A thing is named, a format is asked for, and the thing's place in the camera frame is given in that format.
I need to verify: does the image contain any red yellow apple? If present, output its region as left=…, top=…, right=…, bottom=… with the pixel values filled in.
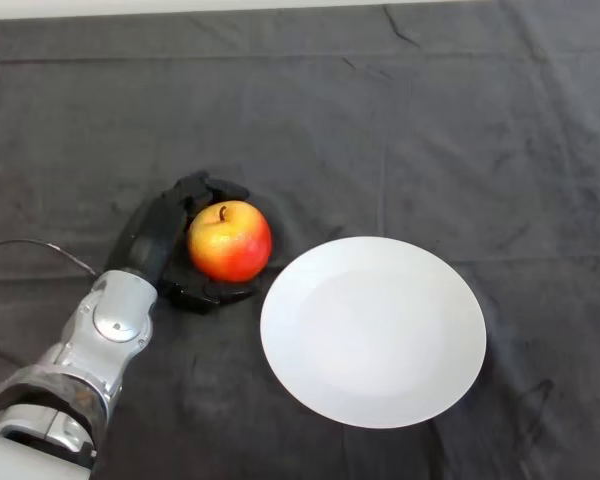
left=187, top=200, right=273, bottom=284

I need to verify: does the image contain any black cloth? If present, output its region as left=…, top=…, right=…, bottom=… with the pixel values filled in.
left=0, top=2, right=600, bottom=480

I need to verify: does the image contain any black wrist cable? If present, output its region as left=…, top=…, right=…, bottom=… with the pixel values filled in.
left=0, top=238, right=100, bottom=279

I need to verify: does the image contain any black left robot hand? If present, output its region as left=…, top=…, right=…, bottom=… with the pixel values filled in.
left=105, top=171, right=257, bottom=316

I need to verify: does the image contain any white round plate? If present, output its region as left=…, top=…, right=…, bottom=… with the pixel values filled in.
left=259, top=236, right=488, bottom=430

